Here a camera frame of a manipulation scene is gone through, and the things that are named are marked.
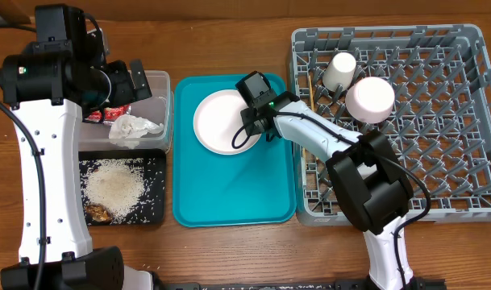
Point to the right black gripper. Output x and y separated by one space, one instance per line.
250 121

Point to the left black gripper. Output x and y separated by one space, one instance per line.
127 93

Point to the red foil snack wrapper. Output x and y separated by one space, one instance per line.
108 115

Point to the white napkin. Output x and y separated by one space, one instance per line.
131 127

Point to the large pink plate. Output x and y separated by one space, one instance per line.
217 119

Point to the white paper cup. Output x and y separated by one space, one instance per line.
339 72

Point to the white rice pile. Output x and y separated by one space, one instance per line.
115 184

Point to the small pink bowl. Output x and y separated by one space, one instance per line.
370 100

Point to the brown food scrap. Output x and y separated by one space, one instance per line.
99 213

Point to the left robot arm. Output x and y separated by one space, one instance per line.
48 89

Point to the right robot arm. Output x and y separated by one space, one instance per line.
370 185

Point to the grey dishwasher rack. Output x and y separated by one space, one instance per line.
440 124

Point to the clear plastic bin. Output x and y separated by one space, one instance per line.
157 109

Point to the teal serving tray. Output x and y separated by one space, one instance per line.
209 189

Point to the black plastic tray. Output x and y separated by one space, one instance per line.
150 207

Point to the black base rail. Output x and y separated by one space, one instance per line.
348 284

